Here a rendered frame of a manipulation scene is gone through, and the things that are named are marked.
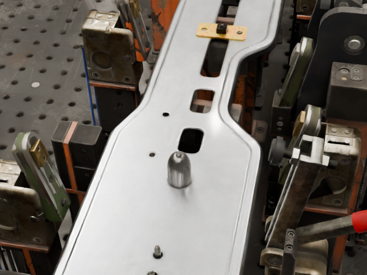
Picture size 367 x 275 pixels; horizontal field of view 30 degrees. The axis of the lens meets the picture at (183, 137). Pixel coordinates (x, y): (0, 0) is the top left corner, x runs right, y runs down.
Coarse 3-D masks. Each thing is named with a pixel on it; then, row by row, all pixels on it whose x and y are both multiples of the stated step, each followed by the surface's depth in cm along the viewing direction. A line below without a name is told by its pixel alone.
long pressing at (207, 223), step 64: (192, 0) 123; (256, 0) 122; (192, 64) 110; (128, 128) 99; (192, 128) 99; (128, 192) 91; (192, 192) 90; (256, 192) 90; (64, 256) 84; (128, 256) 83; (192, 256) 83
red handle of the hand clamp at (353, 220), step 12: (348, 216) 72; (360, 216) 71; (300, 228) 75; (312, 228) 74; (324, 228) 73; (336, 228) 72; (348, 228) 71; (360, 228) 71; (300, 240) 74; (312, 240) 74
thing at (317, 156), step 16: (272, 144) 67; (304, 144) 67; (320, 144) 66; (272, 160) 66; (304, 160) 65; (320, 160) 65; (336, 160) 66; (288, 176) 71; (304, 176) 66; (288, 192) 68; (304, 192) 68; (288, 208) 70; (272, 224) 76; (288, 224) 71; (272, 240) 74
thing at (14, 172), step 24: (0, 168) 88; (0, 192) 86; (24, 192) 86; (0, 216) 91; (24, 216) 89; (0, 240) 94; (24, 240) 93; (48, 240) 92; (0, 264) 99; (24, 264) 98; (48, 264) 97
